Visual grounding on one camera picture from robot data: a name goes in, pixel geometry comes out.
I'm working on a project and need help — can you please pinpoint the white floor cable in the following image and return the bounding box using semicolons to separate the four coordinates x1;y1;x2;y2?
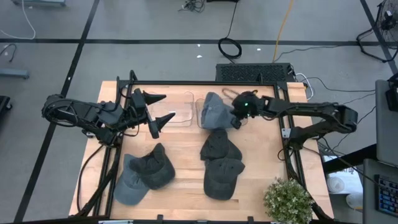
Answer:
0;0;37;40

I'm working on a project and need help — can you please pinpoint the black metal table frame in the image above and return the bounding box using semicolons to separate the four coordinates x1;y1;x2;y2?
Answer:
75;70;335;224

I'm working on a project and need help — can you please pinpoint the yellow cable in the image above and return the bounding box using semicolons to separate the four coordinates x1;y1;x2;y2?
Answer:
272;0;295;63

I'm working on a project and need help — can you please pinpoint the black desk device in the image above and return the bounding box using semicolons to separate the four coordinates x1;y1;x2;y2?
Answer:
385;73;398;113

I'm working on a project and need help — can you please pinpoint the black cable pile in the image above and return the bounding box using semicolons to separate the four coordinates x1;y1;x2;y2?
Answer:
178;0;206;12

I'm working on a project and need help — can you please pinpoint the dark grey cap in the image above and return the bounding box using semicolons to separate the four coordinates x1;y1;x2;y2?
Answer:
203;157;246;201
200;129;243;162
129;142;176;190

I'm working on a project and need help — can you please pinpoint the potted plant with pale leaves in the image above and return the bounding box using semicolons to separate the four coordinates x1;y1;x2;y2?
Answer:
263;177;315;224

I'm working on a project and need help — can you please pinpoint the blue-grey denim cap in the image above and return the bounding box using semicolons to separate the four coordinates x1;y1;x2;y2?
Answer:
200;91;237;131
113;154;150;206

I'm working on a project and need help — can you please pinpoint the white round object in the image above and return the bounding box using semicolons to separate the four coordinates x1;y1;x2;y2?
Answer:
326;175;346;194
346;192;363;210

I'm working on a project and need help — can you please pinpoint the coiled black cable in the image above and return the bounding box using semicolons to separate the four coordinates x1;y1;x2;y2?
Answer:
217;0;243;60

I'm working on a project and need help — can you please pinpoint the black floor object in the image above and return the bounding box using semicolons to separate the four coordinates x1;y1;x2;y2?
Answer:
0;95;13;113

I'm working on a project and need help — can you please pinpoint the black perforated computer case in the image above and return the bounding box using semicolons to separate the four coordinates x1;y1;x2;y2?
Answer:
215;62;295;83

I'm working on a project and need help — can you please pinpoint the grey metal bar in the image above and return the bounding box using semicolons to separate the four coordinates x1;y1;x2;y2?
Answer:
0;68;30;80

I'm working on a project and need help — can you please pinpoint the black floor cable loop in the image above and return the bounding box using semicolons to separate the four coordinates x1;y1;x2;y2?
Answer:
0;43;17;63

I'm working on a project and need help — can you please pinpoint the black floor fan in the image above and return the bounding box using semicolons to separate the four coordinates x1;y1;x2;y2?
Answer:
356;0;398;63

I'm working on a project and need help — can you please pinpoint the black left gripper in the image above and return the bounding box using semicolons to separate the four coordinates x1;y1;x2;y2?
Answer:
123;88;177;140

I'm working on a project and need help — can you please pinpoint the grey desk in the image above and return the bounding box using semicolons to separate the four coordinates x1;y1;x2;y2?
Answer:
362;158;398;224
374;79;398;167

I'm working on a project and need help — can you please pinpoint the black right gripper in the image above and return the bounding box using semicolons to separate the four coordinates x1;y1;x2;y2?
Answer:
231;90;265;130

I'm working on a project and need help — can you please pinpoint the white cable bundle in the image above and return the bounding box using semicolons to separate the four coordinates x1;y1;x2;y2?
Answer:
294;73;315;101

